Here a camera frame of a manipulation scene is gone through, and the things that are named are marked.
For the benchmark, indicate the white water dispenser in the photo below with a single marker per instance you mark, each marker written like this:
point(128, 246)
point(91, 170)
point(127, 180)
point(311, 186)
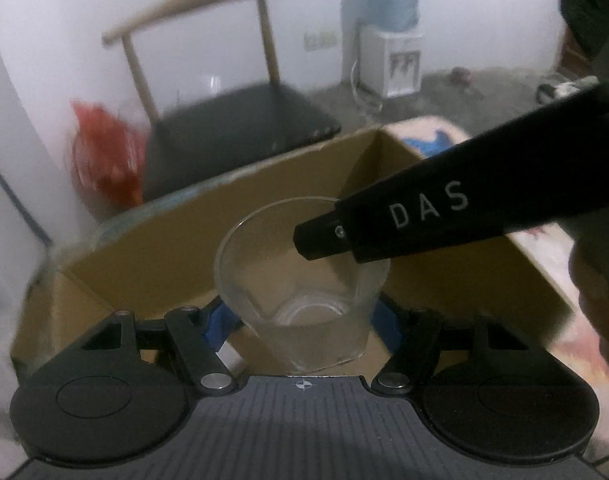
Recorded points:
point(384, 65)

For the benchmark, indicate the white curtain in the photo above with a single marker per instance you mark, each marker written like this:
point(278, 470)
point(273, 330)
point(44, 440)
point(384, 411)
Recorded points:
point(9, 185)

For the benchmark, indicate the red plastic bag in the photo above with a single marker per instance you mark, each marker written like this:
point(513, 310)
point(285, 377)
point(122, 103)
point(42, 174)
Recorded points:
point(104, 155)

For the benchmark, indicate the clear glass cup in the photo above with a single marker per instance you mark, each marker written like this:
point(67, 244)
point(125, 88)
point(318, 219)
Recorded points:
point(304, 330)

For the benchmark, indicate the white wall socket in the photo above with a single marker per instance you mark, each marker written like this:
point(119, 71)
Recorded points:
point(319, 40)

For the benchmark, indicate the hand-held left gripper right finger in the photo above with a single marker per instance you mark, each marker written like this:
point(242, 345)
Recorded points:
point(388, 327)

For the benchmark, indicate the brown cardboard box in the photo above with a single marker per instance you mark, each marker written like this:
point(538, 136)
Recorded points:
point(149, 255)

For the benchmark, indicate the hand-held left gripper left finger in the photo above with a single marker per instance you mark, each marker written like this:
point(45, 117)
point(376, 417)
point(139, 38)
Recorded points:
point(217, 327)

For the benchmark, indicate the white and grey bundle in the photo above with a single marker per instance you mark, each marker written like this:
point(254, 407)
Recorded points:
point(564, 88)

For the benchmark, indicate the small reddish brown object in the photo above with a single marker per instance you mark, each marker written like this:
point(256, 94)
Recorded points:
point(462, 77)

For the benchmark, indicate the wooden chair with black seat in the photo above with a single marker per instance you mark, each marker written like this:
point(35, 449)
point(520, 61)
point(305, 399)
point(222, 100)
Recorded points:
point(234, 125)

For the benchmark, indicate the printed tablecloth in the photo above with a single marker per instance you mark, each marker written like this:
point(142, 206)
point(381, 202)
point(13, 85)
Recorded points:
point(544, 255)

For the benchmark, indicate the person's right hand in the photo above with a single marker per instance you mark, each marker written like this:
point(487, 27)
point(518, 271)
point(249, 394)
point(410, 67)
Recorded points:
point(604, 290)

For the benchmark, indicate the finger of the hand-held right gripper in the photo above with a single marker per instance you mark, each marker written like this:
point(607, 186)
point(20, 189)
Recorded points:
point(324, 237)

